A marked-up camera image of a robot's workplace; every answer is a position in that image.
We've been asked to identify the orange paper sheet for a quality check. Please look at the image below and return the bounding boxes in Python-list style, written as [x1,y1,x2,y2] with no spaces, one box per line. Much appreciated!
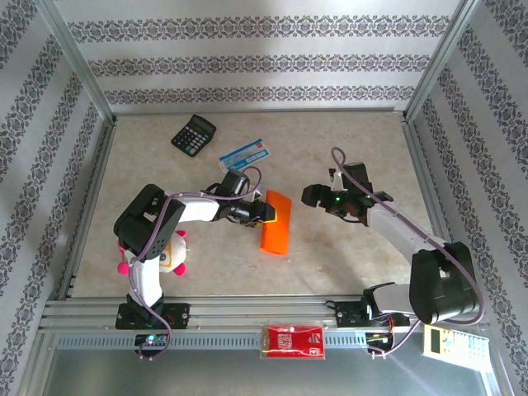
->
[259,189,293,257]

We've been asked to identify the blue and white ticket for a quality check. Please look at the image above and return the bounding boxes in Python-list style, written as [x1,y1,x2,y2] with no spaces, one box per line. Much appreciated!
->
[218,138,272,175]

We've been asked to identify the white plush toy pink paws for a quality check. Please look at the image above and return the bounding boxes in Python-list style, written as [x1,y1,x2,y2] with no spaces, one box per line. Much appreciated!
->
[116,229,192,277]

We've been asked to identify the black calculator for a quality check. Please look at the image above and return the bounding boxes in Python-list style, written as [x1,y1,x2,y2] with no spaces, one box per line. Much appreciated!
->
[170,114,218,158]

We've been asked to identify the red packet in clear sleeve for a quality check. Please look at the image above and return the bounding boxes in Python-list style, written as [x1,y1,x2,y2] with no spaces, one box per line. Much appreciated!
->
[259,323,327,361]

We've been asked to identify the small circuit board green light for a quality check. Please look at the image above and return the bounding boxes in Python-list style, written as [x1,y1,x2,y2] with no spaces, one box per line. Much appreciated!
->
[134,332,169,348]

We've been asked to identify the white remote control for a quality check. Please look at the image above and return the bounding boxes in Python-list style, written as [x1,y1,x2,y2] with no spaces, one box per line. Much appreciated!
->
[422,323,491,375]

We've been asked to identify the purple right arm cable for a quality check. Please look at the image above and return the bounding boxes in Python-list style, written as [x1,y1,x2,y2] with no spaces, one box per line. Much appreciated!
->
[331,147,484,359]

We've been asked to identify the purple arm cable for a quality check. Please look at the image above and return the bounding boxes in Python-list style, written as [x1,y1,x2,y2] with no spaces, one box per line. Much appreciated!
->
[331,147,484,359]
[117,165,263,362]

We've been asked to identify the aluminium side rail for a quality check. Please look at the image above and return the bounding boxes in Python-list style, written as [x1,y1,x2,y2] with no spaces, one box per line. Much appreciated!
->
[400,113,471,298]
[55,117,119,301]

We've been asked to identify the aluminium mounting rail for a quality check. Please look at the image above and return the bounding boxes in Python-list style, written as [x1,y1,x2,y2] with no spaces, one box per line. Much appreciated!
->
[39,295,490,331]

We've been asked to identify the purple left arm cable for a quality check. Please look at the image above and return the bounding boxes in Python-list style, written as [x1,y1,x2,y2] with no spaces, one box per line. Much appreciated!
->
[117,165,263,362]

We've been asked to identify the aluminium back rail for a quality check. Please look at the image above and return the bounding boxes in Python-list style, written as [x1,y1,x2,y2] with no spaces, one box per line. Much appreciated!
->
[111,106,409,117]

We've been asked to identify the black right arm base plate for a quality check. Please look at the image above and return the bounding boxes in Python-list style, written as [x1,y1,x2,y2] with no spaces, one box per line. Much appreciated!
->
[332,300,412,329]

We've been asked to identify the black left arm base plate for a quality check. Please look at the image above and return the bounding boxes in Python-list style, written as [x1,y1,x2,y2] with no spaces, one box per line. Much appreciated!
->
[115,303,191,330]

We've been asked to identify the grey slotted cable duct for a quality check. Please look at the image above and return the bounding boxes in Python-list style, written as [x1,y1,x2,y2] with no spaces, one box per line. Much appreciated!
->
[53,332,426,351]

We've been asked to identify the aluminium frame post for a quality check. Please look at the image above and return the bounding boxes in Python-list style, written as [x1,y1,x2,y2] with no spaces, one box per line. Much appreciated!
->
[403,0,486,123]
[35,0,116,125]

